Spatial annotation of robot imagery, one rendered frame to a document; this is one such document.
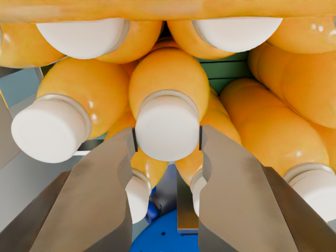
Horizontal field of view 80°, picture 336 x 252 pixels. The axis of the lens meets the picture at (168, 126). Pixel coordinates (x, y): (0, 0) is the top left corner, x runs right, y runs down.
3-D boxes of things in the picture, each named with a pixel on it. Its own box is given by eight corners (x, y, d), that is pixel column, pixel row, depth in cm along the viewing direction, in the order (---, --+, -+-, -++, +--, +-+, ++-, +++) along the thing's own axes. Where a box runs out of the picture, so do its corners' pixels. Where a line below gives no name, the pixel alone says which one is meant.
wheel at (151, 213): (151, 231, 37) (160, 225, 38) (151, 219, 34) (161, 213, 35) (138, 211, 40) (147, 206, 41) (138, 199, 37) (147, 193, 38)
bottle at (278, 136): (221, 122, 35) (263, 219, 18) (216, 82, 31) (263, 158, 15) (263, 114, 34) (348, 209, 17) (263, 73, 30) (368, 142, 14)
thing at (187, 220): (176, 174, 37) (177, 240, 26) (176, 164, 36) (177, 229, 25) (231, 173, 37) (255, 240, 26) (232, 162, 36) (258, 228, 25)
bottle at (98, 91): (130, 30, 28) (71, 53, 12) (152, 76, 31) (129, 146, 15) (88, 50, 29) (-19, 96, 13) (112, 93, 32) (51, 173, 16)
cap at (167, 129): (132, 133, 14) (128, 148, 13) (149, 82, 12) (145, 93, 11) (184, 149, 15) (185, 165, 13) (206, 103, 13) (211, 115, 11)
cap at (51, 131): (67, 86, 13) (52, 96, 11) (100, 135, 15) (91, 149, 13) (19, 107, 14) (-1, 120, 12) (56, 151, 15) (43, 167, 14)
